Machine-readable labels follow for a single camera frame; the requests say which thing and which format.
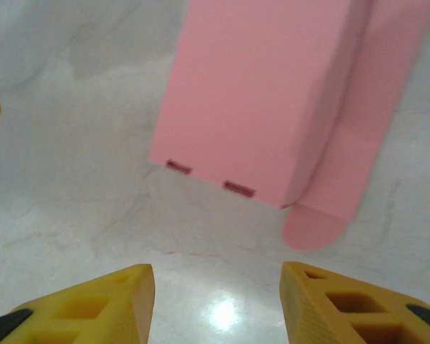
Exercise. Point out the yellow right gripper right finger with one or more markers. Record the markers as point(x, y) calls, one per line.
point(326, 315)

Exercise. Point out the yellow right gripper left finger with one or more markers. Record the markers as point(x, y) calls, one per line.
point(79, 315)

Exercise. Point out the pink cloth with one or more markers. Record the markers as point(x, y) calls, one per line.
point(251, 100)

